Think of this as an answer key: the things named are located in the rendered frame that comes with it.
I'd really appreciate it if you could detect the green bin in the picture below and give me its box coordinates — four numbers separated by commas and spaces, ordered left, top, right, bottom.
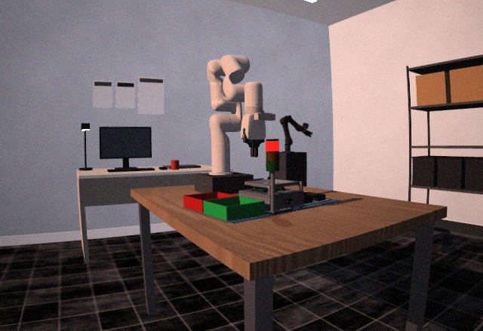
203, 196, 265, 221

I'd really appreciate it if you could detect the red bin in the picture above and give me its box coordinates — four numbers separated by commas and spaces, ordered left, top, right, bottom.
183, 192, 237, 213

